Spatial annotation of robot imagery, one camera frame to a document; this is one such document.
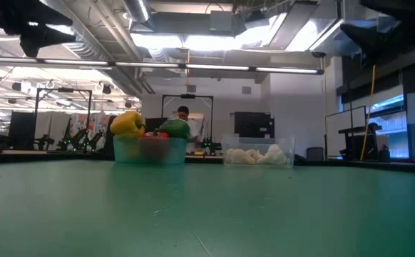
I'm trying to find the person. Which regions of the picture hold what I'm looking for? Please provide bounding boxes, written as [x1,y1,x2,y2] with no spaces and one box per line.
[176,105,204,155]

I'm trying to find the yellow bell pepper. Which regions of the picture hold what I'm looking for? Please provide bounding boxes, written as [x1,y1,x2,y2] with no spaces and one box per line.
[109,109,147,139]

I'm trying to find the white garlic bulb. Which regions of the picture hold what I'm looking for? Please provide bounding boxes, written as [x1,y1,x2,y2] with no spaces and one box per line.
[256,143,288,166]

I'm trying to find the black desk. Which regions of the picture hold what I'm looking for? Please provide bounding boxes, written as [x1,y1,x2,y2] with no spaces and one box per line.
[337,123,385,161]

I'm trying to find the teal translucent plastic basket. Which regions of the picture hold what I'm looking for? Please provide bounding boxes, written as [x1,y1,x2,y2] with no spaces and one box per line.
[113,135,189,166]

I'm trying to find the black rig frame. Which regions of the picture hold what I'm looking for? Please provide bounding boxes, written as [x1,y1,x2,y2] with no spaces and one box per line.
[160,94,215,143]
[32,87,93,153]

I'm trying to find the black standing panel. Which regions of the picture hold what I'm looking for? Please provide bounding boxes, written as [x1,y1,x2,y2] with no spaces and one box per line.
[8,111,37,150]

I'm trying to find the black office chair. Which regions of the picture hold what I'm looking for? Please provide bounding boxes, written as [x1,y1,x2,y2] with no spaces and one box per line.
[305,146,325,161]

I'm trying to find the red bell pepper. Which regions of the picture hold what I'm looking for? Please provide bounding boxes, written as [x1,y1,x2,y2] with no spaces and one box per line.
[141,131,171,140]

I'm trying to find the black monitor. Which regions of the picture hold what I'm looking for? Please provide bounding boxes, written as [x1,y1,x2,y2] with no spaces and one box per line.
[233,111,275,139]

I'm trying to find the silver ventilation duct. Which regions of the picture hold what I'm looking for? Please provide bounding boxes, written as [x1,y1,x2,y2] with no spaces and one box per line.
[39,0,155,97]

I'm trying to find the green table mat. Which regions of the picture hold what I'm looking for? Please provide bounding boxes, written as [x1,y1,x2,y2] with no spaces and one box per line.
[0,158,415,257]

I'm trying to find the suspended linear light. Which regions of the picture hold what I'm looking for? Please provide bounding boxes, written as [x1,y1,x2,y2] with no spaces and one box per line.
[0,56,325,76]

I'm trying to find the clear plastic basket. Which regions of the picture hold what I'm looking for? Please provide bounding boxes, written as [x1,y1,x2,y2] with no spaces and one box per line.
[222,134,297,169]

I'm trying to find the whiteboard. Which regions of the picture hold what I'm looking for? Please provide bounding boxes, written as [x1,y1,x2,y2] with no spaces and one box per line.
[324,105,368,161]

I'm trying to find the green bell pepper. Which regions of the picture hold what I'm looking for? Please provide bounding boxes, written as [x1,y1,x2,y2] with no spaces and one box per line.
[153,118,192,141]

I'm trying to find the yellow hanging cable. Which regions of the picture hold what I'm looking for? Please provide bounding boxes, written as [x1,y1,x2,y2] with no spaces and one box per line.
[359,64,376,161]

